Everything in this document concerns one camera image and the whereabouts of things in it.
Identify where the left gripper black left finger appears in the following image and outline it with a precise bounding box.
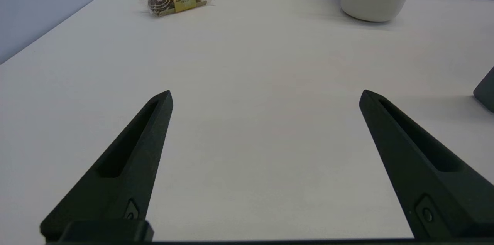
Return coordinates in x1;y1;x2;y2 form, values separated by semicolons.
40;90;174;242

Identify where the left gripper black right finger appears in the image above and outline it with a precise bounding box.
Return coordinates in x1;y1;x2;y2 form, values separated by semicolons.
359;90;494;239

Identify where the black bottle with cap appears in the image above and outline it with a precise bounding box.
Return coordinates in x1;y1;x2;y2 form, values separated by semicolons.
473;67;494;113

